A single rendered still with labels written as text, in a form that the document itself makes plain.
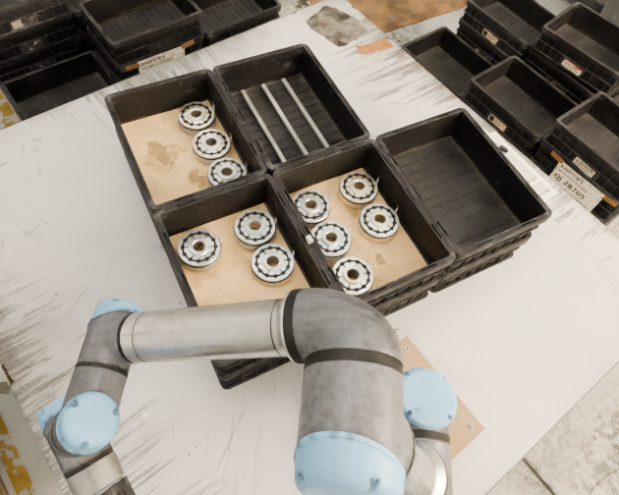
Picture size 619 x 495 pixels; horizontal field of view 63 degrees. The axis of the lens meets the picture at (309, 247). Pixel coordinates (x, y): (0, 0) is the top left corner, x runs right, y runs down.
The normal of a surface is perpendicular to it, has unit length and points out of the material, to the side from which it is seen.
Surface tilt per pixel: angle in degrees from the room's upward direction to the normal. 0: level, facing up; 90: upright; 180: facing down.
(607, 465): 0
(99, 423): 25
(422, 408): 8
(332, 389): 31
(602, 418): 0
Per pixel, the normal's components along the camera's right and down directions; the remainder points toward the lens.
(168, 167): 0.09, -0.49
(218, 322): -0.40, -0.39
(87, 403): 0.51, -0.39
